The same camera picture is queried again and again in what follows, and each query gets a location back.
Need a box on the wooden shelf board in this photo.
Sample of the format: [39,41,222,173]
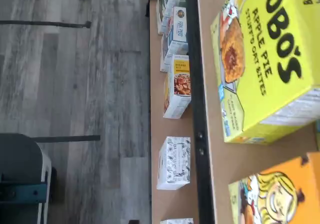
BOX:
[149,0,201,224]
[196,0,320,224]

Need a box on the teal metal bracket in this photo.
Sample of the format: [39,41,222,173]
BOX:
[0,181,49,205]

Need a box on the orange Bobo's box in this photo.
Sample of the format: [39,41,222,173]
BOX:
[227,151,320,224]

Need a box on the black shelf beam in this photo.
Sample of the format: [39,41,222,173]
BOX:
[186,0,216,224]

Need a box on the yellow banana nut box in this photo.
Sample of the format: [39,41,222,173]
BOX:
[163,54,192,120]

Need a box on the blue mix box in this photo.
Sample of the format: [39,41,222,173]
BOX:
[159,32,190,73]
[163,5,189,44]

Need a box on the white floral print box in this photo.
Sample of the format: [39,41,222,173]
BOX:
[159,217,194,224]
[156,136,192,191]

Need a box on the thin black pole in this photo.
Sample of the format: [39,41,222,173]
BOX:
[0,20,92,30]
[32,134,101,144]

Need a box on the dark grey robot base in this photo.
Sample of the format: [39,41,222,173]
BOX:
[0,133,53,224]

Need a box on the green Bobo's apple pie box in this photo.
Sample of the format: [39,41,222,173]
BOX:
[315,120,320,152]
[210,0,320,145]

